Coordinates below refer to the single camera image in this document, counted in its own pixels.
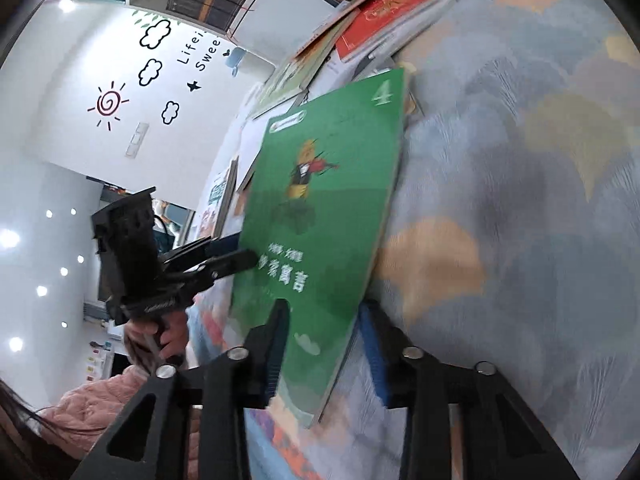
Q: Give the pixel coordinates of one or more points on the white bottle blue lid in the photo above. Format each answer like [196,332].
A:
[235,57]

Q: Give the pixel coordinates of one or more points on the green book violin character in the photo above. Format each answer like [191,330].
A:
[320,200]

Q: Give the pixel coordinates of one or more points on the white wall switch panel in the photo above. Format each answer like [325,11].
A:
[136,140]

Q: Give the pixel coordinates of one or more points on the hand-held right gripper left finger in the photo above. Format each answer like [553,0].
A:
[275,340]

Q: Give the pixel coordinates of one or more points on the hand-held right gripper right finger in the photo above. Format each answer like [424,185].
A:
[372,355]

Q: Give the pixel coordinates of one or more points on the white bookshelf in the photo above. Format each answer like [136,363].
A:
[255,15]

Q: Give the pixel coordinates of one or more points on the row of dark hardcover volumes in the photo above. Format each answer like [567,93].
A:
[200,0]

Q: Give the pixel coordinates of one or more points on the red cover book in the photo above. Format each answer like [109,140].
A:
[395,15]

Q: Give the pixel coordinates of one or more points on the person's hair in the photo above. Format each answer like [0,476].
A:
[30,435]

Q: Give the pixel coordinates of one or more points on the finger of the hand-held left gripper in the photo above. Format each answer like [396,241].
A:
[235,260]
[215,246]

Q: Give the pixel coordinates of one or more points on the person's left hand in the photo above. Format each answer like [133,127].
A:
[175,335]

